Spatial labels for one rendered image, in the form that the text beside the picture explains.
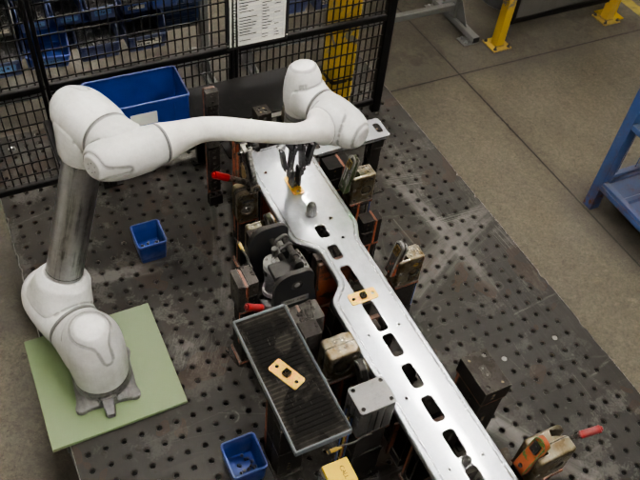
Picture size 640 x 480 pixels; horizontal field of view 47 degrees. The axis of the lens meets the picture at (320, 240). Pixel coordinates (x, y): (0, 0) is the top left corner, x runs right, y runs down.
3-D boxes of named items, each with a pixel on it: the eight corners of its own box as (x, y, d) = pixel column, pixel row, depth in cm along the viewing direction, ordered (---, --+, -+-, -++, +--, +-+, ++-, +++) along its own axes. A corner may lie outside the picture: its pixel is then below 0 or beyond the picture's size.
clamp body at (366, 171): (370, 248, 260) (385, 175, 233) (341, 257, 256) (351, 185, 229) (359, 230, 265) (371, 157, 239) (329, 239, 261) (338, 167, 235)
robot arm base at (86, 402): (79, 429, 206) (75, 419, 202) (67, 364, 219) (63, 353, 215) (145, 410, 211) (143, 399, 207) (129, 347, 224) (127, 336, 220)
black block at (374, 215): (378, 278, 251) (391, 219, 229) (350, 288, 247) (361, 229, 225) (368, 261, 255) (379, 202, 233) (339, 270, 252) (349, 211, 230)
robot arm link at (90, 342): (91, 406, 204) (77, 363, 188) (56, 363, 213) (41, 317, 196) (141, 372, 212) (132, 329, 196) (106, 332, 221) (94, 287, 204)
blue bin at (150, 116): (192, 126, 244) (190, 93, 234) (99, 147, 234) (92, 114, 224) (176, 95, 254) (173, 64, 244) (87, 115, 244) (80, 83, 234)
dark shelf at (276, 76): (321, 107, 260) (321, 100, 258) (59, 170, 230) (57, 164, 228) (294, 70, 273) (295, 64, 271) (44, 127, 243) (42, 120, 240)
